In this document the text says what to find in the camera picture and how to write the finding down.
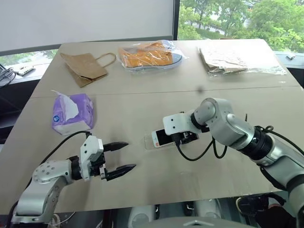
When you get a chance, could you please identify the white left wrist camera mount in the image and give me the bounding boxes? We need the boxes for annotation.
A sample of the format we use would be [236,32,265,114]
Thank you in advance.
[80,135,105,182]

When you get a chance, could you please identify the brown paper handle bag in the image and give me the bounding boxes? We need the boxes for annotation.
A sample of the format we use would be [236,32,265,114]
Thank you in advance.
[59,52,117,88]

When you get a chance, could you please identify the small white electronic board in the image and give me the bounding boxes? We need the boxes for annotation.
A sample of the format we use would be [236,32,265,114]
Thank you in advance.
[14,66,36,77]

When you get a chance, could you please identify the grey robot torso top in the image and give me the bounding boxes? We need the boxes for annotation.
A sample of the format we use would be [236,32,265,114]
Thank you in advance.
[175,219,219,228]

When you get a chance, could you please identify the white rounded robot leg shell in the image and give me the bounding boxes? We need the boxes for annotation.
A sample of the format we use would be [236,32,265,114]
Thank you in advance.
[127,204,156,228]
[196,199,228,228]

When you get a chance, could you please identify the smartphone in clear case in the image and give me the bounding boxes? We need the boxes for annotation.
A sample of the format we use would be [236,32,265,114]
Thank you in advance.
[144,133,181,151]

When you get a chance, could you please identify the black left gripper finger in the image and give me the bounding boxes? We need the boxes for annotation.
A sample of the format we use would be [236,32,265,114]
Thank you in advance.
[105,163,137,182]
[103,142,129,153]

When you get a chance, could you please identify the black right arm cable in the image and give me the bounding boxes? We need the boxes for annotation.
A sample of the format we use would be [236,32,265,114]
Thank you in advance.
[175,125,304,162]

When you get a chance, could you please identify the black window frame post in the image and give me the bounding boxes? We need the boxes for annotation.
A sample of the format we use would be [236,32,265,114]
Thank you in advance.
[171,0,181,41]

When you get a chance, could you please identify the white roller blind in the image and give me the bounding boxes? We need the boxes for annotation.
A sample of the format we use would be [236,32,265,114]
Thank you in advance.
[0,0,175,57]

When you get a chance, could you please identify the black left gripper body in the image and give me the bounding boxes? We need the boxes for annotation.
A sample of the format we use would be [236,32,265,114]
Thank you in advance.
[89,152,108,181]

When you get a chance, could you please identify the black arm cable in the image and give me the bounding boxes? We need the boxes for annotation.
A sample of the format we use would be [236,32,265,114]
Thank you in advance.
[175,125,304,162]
[39,130,92,168]

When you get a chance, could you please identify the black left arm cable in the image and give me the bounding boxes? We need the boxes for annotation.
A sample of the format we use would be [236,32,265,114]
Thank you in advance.
[39,130,92,168]

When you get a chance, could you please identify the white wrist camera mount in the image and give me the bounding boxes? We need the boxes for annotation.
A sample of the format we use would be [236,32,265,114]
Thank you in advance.
[162,113,203,136]
[80,135,105,182]

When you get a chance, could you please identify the bundle of dark cables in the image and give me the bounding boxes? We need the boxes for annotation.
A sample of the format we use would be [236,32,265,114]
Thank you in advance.
[0,63,17,89]

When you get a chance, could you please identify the orange sneakers in plastic bag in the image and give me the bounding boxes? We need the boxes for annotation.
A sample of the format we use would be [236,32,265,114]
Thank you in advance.
[118,40,189,75]

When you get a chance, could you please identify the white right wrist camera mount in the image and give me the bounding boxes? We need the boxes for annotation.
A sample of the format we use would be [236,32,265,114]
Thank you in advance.
[162,113,203,136]

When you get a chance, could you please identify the white smartphone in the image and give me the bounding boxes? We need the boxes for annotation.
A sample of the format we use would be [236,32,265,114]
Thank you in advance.
[151,128,200,149]

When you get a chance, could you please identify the brown paper stack in plastic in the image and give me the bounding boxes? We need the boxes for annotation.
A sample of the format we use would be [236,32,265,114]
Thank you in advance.
[197,44,288,77]

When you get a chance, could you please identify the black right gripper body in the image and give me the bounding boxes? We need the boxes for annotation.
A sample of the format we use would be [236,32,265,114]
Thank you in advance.
[180,131,200,145]

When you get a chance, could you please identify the purple tissue pack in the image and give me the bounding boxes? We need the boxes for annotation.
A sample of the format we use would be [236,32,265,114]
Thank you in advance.
[51,89,95,136]

